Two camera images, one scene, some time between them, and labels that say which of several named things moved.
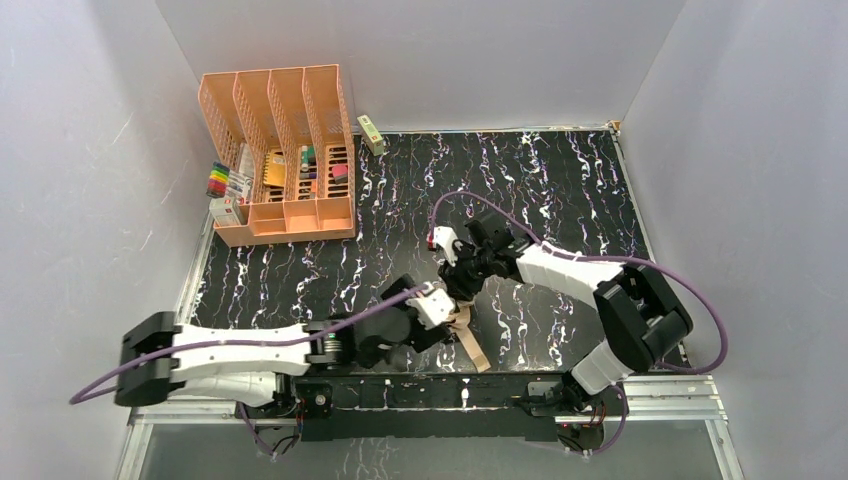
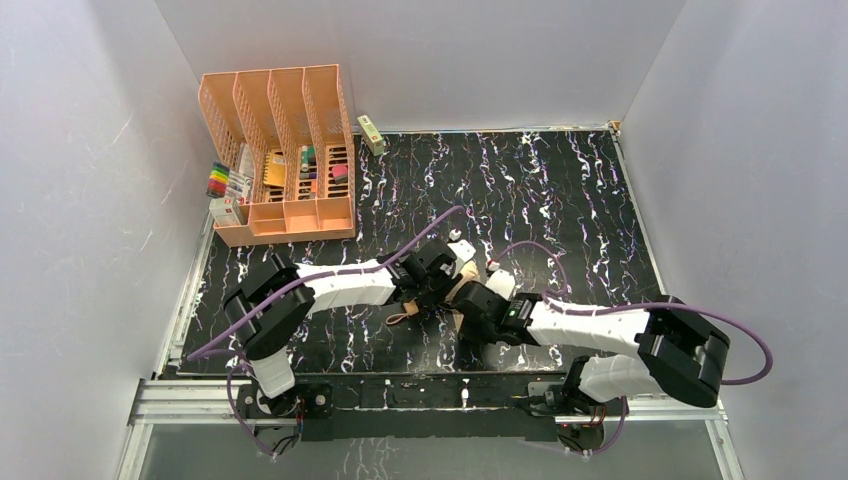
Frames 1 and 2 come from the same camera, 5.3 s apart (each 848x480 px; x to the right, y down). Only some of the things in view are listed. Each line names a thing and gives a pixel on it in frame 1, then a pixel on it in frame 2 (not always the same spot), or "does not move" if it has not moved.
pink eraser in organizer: [340, 174] does not move
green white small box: [371, 137] does not move
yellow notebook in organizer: [274, 170] does not move
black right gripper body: [460, 275] -> [468, 302]
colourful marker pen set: [218, 179] does not move
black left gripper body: [441, 330] -> [436, 283]
